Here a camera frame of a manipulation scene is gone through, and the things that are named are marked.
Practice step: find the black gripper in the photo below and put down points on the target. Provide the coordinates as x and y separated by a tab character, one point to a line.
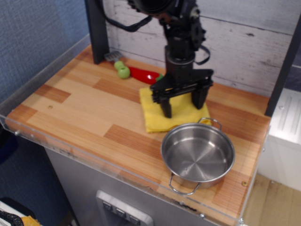
181	78

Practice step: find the yellow cloth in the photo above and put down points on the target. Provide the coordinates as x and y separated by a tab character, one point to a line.
183	111

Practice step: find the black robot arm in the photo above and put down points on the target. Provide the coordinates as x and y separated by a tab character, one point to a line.
180	20

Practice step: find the red toy chili pepper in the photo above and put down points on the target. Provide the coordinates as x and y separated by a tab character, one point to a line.
145	76

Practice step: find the stainless steel pot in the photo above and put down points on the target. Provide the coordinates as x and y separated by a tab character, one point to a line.
197	154

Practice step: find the white ribbed cabinet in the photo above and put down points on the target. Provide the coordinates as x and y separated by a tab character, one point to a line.
280	159

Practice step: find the grey toy fridge cabinet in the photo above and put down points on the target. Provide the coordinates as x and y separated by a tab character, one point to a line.
81	179

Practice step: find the silver dispenser button panel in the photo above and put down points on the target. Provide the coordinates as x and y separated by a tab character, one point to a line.
115	212

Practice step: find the clear acrylic table guard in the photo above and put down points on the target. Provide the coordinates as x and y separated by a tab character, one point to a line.
84	109

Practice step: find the yellow sponge object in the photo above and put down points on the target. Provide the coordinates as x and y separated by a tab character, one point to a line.
29	221

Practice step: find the green handled toy spatula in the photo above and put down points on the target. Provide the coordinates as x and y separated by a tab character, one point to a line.
122	70

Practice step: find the dark grey left post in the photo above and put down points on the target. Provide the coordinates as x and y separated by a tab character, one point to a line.
97	29

